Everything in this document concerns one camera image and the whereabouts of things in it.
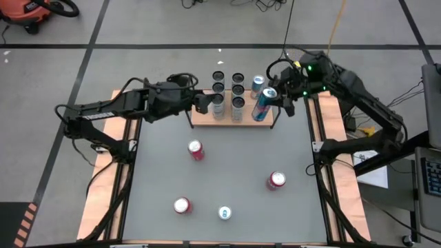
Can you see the yellow tag on gripper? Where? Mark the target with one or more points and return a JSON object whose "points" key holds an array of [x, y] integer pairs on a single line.
{"points": [[295, 63]]}

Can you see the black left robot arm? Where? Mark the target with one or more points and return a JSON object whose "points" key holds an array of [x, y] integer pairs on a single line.
{"points": [[113, 105]]}

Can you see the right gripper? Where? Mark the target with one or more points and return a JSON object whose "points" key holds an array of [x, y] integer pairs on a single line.
{"points": [[287, 82]]}

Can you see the red Fanta strawberry can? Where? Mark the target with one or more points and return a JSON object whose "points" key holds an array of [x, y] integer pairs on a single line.
{"points": [[195, 147], [277, 179], [181, 205]]}

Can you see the black metal table frame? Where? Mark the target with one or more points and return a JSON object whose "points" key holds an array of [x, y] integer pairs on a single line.
{"points": [[311, 172]]}

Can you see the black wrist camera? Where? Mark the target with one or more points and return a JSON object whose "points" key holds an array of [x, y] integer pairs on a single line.
{"points": [[313, 69], [172, 100]]}

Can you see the yellow power plug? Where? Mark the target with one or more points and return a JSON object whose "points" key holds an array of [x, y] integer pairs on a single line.
{"points": [[368, 131]]}

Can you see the orange shop vacuum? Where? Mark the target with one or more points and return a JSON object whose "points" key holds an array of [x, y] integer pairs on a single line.
{"points": [[20, 12]]}

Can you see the black floor mat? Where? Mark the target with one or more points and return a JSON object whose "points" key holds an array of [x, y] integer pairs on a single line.
{"points": [[8, 224]]}

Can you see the white paper sheet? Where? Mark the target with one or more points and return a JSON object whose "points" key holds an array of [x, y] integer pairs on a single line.
{"points": [[373, 177]]}

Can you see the silver blue Red Bull can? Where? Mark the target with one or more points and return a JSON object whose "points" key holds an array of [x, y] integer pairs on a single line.
{"points": [[257, 81], [263, 105], [224, 212]]}

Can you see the wooden shelf with black frame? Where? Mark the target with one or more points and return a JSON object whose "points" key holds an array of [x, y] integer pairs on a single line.
{"points": [[206, 120]]}

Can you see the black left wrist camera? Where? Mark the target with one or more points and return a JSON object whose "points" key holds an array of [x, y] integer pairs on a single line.
{"points": [[172, 100]]}

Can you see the black-top white Celsius can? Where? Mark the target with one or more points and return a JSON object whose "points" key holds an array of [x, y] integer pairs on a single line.
{"points": [[238, 90], [238, 102], [218, 110], [218, 75], [218, 87], [238, 78]]}

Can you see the black caster wheel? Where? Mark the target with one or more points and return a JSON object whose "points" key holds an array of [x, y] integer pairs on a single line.
{"points": [[406, 239]]}

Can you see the grey monitor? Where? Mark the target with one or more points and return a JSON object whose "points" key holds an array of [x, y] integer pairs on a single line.
{"points": [[432, 103]]}

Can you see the grey laptop keyboard deck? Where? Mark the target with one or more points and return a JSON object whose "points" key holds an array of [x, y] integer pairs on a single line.
{"points": [[432, 177]]}

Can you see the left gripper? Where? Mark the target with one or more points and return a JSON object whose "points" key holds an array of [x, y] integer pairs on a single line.
{"points": [[203, 101]]}

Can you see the grey connector box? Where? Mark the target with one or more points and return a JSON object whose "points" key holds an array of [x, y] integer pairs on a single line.
{"points": [[101, 149]]}

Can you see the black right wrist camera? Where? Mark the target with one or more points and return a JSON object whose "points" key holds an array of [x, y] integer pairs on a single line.
{"points": [[313, 69]]}

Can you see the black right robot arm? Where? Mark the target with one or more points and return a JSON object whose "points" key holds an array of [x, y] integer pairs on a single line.
{"points": [[375, 110]]}

